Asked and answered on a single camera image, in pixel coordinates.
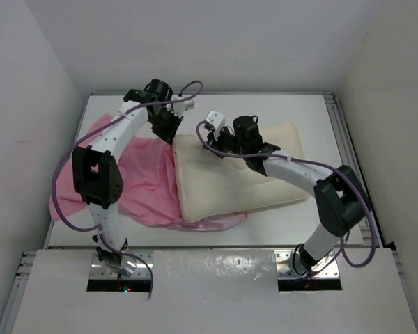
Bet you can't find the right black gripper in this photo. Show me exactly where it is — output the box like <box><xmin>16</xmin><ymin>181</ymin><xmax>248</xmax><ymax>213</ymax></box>
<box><xmin>205</xmin><ymin>124</ymin><xmax>248</xmax><ymax>159</ymax></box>

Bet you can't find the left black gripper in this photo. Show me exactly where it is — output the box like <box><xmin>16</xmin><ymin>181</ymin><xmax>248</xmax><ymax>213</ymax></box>
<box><xmin>149</xmin><ymin>107</ymin><xmax>184</xmax><ymax>145</ymax></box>

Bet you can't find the cream white pillow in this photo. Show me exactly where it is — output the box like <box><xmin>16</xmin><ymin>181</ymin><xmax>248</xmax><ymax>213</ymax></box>
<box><xmin>173</xmin><ymin>134</ymin><xmax>309</xmax><ymax>223</ymax></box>

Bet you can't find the pink satin pillowcase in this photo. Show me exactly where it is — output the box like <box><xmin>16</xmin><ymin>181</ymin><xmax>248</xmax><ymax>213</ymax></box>
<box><xmin>48</xmin><ymin>113</ymin><xmax>248</xmax><ymax>232</ymax></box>

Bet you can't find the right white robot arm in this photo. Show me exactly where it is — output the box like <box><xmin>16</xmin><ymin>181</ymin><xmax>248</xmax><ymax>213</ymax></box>
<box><xmin>196</xmin><ymin>116</ymin><xmax>372</xmax><ymax>280</ymax></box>

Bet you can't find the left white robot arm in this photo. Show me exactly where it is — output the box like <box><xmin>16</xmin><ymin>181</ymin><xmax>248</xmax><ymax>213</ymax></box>
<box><xmin>72</xmin><ymin>79</ymin><xmax>183</xmax><ymax>270</ymax></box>

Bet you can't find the white front cover board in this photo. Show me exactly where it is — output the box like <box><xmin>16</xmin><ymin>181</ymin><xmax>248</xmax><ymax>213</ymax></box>
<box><xmin>13</xmin><ymin>250</ymin><xmax>417</xmax><ymax>333</ymax></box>

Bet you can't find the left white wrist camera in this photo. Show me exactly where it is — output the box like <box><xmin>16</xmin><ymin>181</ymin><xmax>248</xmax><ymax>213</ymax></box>
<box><xmin>171</xmin><ymin>97</ymin><xmax>195</xmax><ymax>116</ymax></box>

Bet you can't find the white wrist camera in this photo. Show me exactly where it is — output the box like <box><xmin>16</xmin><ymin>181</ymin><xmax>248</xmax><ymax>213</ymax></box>
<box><xmin>204</xmin><ymin>111</ymin><xmax>225</xmax><ymax>137</ymax></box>
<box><xmin>171</xmin><ymin>97</ymin><xmax>195</xmax><ymax>116</ymax></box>

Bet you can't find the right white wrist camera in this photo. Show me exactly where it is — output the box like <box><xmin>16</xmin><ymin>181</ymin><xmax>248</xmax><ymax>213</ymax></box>
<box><xmin>204</xmin><ymin>111</ymin><xmax>225</xmax><ymax>137</ymax></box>

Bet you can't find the aluminium table frame rail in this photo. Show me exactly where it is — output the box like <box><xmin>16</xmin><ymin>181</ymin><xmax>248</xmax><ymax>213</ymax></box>
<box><xmin>323</xmin><ymin>93</ymin><xmax>382</xmax><ymax>248</ymax></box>

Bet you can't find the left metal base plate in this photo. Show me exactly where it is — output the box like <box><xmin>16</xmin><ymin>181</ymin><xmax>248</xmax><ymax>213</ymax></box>
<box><xmin>86</xmin><ymin>252</ymin><xmax>153</xmax><ymax>293</ymax></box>

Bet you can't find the metal base plate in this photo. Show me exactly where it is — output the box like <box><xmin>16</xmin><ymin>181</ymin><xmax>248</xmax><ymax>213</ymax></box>
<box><xmin>86</xmin><ymin>252</ymin><xmax>153</xmax><ymax>293</ymax></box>
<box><xmin>274</xmin><ymin>249</ymin><xmax>342</xmax><ymax>292</ymax></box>

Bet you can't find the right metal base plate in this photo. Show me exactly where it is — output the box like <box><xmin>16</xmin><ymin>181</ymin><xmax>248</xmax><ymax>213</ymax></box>
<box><xmin>274</xmin><ymin>249</ymin><xmax>342</xmax><ymax>292</ymax></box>

